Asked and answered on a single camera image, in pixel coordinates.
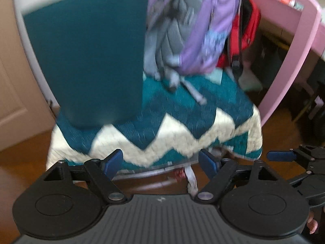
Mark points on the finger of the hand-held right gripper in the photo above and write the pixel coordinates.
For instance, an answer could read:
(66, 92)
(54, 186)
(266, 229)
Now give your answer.
(279, 155)

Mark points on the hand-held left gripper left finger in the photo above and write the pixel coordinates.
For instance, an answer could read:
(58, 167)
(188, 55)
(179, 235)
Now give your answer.
(114, 161)

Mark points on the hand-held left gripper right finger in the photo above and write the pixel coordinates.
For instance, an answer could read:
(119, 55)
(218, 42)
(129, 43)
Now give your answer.
(208, 164)

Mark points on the teal trash bin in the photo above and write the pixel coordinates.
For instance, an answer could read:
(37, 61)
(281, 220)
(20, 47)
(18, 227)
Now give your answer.
(86, 61)

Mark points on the person's right hand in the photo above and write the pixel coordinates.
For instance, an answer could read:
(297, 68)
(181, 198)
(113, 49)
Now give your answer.
(312, 225)

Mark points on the crumpled silver wrapper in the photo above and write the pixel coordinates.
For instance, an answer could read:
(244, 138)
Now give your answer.
(191, 180)

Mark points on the small red candy wrapper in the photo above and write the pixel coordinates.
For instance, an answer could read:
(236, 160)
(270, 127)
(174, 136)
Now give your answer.
(179, 174)

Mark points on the teal cream zigzag quilt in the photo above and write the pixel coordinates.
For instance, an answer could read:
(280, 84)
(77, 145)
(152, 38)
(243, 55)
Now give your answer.
(182, 111)

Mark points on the wooden chair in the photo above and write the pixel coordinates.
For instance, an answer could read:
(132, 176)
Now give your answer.
(312, 106)

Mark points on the pink desk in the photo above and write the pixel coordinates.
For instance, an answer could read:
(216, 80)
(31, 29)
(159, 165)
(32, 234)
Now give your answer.
(304, 43)

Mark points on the beige door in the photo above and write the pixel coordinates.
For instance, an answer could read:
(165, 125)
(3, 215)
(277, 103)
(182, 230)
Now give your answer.
(15, 81)

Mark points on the red backpack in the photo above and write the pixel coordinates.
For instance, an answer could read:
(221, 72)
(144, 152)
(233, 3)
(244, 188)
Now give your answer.
(245, 30)

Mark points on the purple grey backpack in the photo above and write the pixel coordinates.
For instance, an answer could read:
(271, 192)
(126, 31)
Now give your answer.
(208, 30)

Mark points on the metal bench frame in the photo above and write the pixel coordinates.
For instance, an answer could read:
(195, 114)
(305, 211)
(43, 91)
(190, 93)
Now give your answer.
(152, 174)

